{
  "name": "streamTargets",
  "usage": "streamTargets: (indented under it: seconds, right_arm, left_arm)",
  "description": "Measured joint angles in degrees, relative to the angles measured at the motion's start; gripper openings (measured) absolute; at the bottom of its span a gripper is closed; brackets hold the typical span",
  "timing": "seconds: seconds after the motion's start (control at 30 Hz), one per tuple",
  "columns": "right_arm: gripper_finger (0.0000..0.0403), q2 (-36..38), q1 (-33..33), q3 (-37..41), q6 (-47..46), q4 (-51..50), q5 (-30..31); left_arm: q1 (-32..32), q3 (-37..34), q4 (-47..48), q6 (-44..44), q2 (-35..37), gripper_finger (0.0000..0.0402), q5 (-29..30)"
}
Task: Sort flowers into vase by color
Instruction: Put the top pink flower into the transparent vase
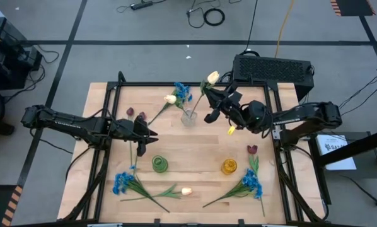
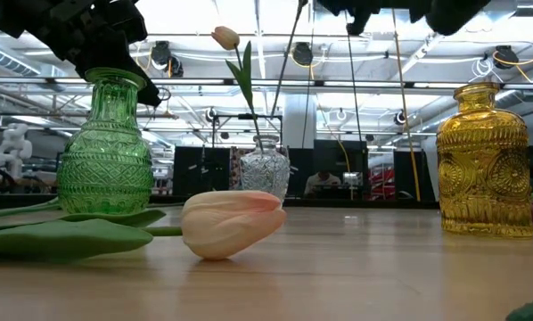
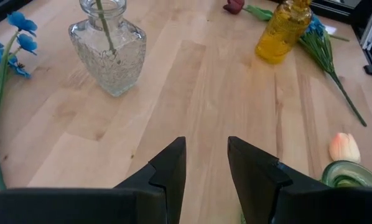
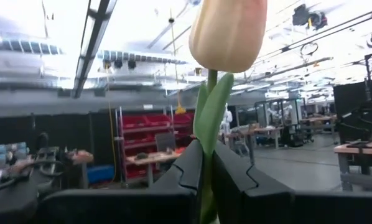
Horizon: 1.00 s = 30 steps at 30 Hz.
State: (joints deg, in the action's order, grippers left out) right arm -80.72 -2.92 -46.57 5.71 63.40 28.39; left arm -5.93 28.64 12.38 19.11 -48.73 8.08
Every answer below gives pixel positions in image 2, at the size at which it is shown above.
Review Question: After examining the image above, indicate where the clear cut glass vase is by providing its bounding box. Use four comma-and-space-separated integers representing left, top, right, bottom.
239, 134, 291, 204

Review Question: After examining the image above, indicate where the black partition panel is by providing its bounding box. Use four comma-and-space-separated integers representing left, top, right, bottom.
172, 145, 232, 197
313, 139, 370, 198
393, 150, 430, 201

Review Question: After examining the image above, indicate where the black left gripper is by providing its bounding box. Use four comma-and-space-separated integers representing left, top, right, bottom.
0, 0, 163, 108

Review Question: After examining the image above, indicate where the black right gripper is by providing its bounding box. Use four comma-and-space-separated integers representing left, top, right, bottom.
317, 0, 383, 37

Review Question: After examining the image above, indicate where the red equipment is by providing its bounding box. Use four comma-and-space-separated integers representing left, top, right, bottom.
369, 165, 396, 197

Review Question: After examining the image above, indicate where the black rig frame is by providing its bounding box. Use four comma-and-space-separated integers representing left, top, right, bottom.
210, 112, 284, 148

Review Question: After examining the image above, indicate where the yellow embossed glass vase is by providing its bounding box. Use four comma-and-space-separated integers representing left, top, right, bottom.
435, 81, 533, 239

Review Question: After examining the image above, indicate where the yellow hanging cable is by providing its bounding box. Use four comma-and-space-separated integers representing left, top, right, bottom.
389, 0, 422, 202

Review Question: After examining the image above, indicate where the black hanging cable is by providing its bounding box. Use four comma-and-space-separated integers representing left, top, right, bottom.
301, 0, 316, 149
344, 20, 365, 148

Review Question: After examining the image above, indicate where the green ribbed glass vase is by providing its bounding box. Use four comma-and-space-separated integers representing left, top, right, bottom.
55, 67, 155, 216

